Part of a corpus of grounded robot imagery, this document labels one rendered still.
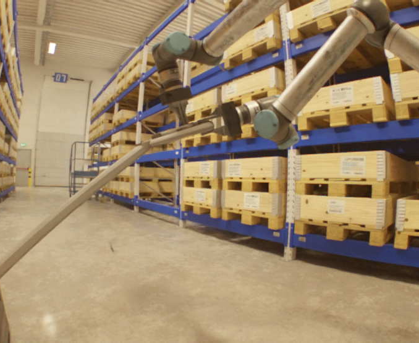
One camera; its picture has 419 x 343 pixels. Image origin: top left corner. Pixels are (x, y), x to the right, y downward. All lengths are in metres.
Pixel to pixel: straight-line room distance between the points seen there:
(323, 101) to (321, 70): 1.40
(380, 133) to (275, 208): 1.15
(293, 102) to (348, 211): 1.35
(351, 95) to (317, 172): 0.68
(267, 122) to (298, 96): 0.13
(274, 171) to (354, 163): 0.79
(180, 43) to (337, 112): 1.51
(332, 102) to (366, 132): 0.37
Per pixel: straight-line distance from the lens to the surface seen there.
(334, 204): 2.10
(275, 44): 2.78
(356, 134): 2.12
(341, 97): 2.18
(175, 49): 0.96
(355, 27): 0.90
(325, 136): 2.24
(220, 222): 3.12
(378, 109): 2.05
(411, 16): 2.33
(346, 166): 2.06
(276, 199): 2.42
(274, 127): 0.83
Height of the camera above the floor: 0.74
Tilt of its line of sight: 2 degrees up
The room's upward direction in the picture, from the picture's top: 1 degrees clockwise
